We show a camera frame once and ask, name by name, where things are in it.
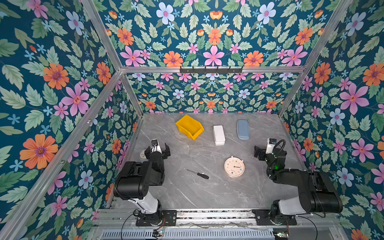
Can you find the black handled screwdriver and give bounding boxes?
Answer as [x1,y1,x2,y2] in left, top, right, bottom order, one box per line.
[187,169,210,180]

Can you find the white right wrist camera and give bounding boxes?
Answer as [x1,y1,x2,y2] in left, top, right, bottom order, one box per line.
[266,138,277,154]

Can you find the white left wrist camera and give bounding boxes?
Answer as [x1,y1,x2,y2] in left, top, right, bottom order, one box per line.
[151,139,159,149]

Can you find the yellow plastic bin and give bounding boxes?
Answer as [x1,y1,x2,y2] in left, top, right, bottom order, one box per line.
[176,115,205,141]

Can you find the black hook rail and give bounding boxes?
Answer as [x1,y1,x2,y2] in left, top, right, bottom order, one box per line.
[180,66,243,75]

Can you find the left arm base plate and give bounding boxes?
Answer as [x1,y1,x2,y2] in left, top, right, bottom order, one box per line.
[136,210,178,227]

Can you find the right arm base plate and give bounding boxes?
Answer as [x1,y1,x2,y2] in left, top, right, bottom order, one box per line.
[252,209,297,226]

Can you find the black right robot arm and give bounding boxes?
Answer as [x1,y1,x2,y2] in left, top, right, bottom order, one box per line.
[254,146,343,219]

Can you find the blue glasses case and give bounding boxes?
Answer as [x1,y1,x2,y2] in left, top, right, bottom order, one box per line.
[237,119,250,140]

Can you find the white rectangular box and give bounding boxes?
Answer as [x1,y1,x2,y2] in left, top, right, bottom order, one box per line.
[214,125,226,146]

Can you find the white ribbed front panel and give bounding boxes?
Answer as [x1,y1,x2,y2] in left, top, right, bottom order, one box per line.
[101,228,275,240]

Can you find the small silver round clock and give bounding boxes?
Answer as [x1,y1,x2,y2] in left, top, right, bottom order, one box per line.
[140,150,147,160]

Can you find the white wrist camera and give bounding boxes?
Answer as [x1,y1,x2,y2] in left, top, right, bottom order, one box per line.
[266,138,277,154]
[151,139,159,149]

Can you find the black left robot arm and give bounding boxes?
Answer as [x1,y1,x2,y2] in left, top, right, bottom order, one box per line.
[113,140,171,215]

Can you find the pink round clock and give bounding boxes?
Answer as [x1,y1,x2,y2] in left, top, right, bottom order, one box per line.
[224,156,245,178]

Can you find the aluminium front rail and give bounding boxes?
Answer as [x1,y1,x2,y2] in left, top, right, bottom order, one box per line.
[93,209,342,228]

